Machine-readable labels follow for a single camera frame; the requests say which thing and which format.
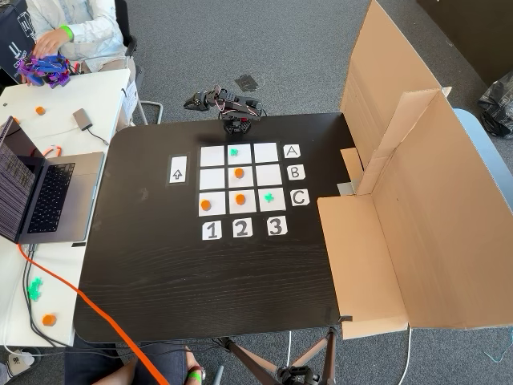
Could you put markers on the paper label letter B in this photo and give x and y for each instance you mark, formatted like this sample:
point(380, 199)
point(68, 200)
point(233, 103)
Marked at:
point(296, 173)

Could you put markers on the white paper grid square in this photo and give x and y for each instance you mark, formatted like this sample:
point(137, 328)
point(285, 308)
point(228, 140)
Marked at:
point(211, 155)
point(249, 208)
point(212, 179)
point(247, 183)
point(266, 152)
point(268, 175)
point(279, 205)
point(244, 159)
point(217, 198)

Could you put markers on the paper label letter C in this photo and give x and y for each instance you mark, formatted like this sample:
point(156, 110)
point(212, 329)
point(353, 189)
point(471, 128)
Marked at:
point(299, 198)

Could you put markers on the green cross token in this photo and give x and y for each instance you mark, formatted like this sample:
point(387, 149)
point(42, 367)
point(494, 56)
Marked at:
point(269, 197)
point(34, 294)
point(37, 283)
point(234, 152)

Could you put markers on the brown cardboard screen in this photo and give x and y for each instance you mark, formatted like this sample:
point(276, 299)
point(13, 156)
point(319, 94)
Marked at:
point(433, 224)

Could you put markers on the gray laptop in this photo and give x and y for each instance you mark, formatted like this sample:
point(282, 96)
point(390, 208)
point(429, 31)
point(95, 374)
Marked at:
point(56, 196)

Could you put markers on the white power adapter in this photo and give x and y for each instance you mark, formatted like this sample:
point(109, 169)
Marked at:
point(18, 360)

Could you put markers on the gray tape strip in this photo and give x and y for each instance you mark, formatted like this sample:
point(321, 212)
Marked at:
point(348, 188)

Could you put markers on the white printed paper sheet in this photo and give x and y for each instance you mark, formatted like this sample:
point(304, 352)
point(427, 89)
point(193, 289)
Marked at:
point(130, 96)

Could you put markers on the gray USB hub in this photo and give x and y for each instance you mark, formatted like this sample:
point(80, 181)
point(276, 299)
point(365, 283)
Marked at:
point(82, 119)

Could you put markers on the dark camera tripod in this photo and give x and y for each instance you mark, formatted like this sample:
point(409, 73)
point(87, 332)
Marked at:
point(296, 375)

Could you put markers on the person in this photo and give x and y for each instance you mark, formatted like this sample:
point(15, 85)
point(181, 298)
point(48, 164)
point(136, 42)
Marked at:
point(92, 28)

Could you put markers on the purple and blue leader arm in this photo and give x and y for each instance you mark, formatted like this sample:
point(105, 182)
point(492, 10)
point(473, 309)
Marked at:
point(44, 70)

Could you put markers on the paper label number 1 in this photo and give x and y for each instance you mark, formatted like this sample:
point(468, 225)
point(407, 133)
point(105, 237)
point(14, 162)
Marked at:
point(211, 231)

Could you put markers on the orange and white connector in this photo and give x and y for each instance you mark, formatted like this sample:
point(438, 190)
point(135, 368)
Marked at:
point(52, 151)

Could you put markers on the black office chair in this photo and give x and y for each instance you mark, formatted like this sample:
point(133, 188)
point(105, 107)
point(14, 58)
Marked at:
point(124, 20)

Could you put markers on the gray floor hatch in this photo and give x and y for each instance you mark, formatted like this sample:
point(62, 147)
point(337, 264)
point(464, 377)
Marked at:
point(248, 82)

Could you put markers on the paper label number 2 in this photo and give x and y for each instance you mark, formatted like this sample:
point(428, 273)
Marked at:
point(242, 228)

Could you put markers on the black plastic bag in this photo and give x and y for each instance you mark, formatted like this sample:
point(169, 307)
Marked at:
point(497, 108)

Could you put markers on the paper label letter A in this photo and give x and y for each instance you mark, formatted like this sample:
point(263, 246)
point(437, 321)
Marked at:
point(292, 151)

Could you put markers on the white paper arrow sheet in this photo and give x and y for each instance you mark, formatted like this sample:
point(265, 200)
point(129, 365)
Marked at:
point(178, 164)

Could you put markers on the dark counter cabinet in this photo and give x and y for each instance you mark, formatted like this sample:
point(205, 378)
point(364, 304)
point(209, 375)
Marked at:
point(469, 36)

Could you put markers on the person's hand with green wristband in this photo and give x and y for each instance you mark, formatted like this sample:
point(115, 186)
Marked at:
point(50, 44)

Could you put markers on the paper label number 3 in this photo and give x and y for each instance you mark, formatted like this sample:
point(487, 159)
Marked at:
point(277, 226)

